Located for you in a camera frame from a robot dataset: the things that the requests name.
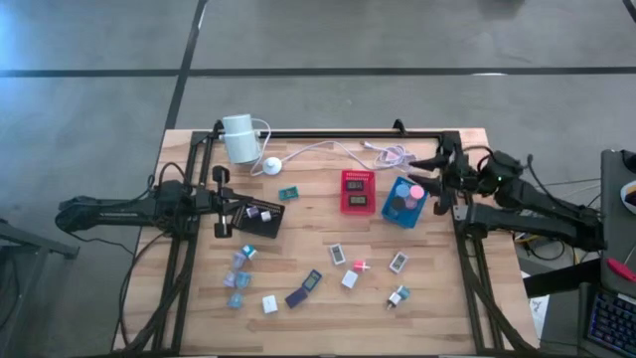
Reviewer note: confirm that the pink white charger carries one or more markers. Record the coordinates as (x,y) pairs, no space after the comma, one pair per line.
(360,267)

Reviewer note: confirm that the backlit keyboard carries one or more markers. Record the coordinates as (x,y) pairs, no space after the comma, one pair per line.
(613,323)

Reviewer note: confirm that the black plastic basket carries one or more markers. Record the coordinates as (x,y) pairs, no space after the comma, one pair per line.
(268,229)

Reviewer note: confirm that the teal white charger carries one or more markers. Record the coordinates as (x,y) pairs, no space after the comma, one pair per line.
(250,251)
(402,292)

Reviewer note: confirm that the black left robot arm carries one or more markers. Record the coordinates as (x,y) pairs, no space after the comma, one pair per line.
(114,214)

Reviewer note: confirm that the lavender charger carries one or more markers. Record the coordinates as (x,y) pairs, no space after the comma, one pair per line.
(229,280)
(239,260)

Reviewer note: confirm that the navy digital clock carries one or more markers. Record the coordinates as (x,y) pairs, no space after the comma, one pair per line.
(296,298)

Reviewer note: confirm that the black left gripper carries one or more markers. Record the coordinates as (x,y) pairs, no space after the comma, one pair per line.
(211,201)

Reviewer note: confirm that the white paper sheet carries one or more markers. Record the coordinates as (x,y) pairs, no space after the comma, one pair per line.
(539,310)

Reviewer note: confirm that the black desk crossbar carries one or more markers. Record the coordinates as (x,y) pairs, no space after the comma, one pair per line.
(561,277)

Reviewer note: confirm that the white digital clock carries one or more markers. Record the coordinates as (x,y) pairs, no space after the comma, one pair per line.
(399,262)
(336,254)

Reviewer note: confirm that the teal digital clock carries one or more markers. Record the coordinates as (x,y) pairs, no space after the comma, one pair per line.
(288,193)

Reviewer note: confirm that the white orange object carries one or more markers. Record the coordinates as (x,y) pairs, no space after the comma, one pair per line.
(630,196)

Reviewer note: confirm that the white cylindrical lamp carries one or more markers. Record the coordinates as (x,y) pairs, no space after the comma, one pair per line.
(241,141)

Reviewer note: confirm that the black side table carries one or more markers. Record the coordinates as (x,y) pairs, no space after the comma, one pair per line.
(40,246)

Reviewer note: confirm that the red plastic basket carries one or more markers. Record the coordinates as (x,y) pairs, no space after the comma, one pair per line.
(370,191)

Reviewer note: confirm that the black aluminium rig frame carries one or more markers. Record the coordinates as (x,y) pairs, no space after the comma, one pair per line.
(348,134)

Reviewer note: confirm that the blue digital clock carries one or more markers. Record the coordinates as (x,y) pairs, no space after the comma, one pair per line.
(312,280)

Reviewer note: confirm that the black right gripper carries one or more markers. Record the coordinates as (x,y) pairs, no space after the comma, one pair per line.
(459,174)

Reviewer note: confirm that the blue plastic basket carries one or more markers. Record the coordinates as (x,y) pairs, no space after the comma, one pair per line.
(397,219)

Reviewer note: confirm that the dark grey desk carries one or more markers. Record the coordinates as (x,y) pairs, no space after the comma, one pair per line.
(612,258)

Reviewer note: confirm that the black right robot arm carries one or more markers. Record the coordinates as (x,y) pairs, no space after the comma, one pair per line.
(536,224)

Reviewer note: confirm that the white round puck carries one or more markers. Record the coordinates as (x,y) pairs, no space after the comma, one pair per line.
(271,166)

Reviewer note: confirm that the lavender sand timer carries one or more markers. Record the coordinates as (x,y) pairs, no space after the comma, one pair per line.
(411,203)

